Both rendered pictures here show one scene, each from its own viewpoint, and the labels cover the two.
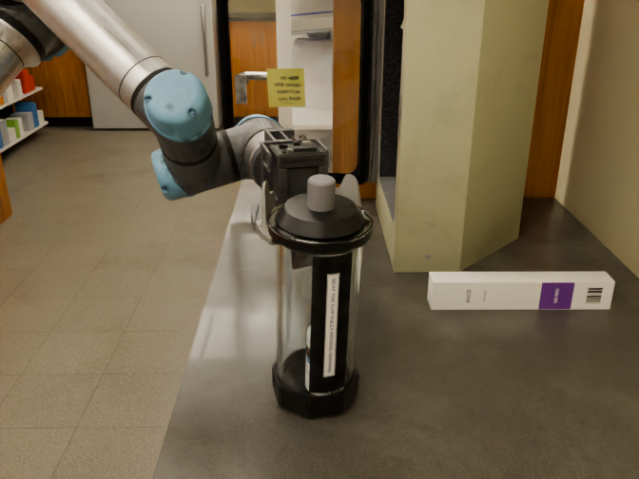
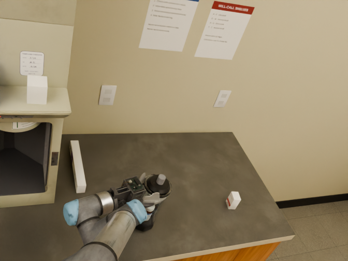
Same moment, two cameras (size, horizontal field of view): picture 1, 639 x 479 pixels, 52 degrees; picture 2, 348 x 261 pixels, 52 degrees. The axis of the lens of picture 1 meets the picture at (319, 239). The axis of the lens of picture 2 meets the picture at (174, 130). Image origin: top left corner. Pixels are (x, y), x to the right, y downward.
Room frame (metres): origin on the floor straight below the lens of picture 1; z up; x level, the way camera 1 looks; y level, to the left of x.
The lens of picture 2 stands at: (1.12, 0.78, 2.17)
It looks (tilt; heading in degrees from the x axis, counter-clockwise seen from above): 38 degrees down; 239
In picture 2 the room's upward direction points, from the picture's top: 21 degrees clockwise
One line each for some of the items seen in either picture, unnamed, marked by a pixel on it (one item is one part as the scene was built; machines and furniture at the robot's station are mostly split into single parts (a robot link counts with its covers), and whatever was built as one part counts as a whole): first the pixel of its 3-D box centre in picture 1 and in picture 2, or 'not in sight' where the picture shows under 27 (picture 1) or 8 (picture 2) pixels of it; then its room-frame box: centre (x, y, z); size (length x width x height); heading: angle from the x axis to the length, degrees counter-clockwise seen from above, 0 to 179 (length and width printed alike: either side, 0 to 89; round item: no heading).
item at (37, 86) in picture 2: not in sight; (37, 89); (1.06, -0.07, 1.54); 0.05 x 0.05 x 0.06; 88
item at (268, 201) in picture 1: (267, 208); (155, 197); (0.65, 0.06, 1.17); 0.09 x 0.03 x 0.06; 171
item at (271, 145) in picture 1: (288, 174); (125, 194); (0.76, 0.04, 1.18); 0.12 x 0.08 x 0.09; 16
